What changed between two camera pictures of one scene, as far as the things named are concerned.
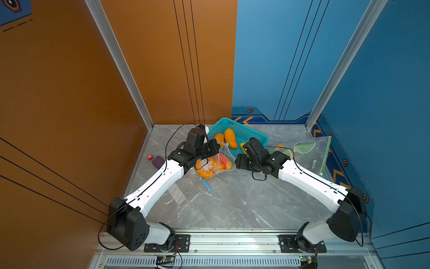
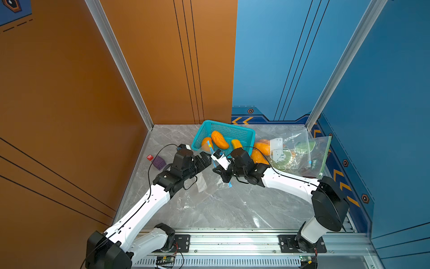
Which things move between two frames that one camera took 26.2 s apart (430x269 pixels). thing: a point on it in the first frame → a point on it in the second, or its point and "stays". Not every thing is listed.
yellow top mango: x=230 y=138 → x=219 y=140
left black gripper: x=214 y=150 → x=200 y=166
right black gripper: x=240 y=161 → x=223 y=174
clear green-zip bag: x=310 y=154 stays
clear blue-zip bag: x=223 y=161 → x=286 y=147
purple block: x=158 y=161 stays
